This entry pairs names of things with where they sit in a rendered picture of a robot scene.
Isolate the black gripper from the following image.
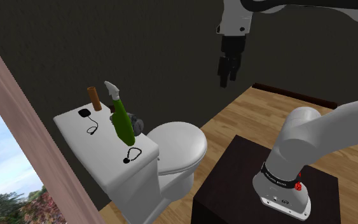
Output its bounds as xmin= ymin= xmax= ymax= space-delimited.
xmin=217 ymin=34 xmax=247 ymax=89

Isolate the white toilet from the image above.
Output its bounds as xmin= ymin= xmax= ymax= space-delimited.
xmin=53 ymin=101 xmax=209 ymax=224

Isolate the grey round alarm clock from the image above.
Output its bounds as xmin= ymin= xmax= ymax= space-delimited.
xmin=125 ymin=112 xmax=145 ymax=137

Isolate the dark robot stand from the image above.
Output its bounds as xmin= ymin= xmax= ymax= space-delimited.
xmin=190 ymin=134 xmax=342 ymax=224

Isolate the green spray bottle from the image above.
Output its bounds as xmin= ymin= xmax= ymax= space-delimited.
xmin=104 ymin=81 xmax=136 ymax=147

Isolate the brown cardboard tube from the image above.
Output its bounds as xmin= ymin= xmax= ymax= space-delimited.
xmin=86 ymin=86 xmax=102 ymax=112

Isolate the black bead necklace with pendant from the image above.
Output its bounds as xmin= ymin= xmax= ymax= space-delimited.
xmin=123 ymin=147 xmax=143 ymax=164

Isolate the black charger with cable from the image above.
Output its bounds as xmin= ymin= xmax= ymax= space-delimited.
xmin=78 ymin=108 xmax=99 ymax=136

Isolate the window with pink frame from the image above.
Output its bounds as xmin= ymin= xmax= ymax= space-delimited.
xmin=0 ymin=26 xmax=106 ymax=224

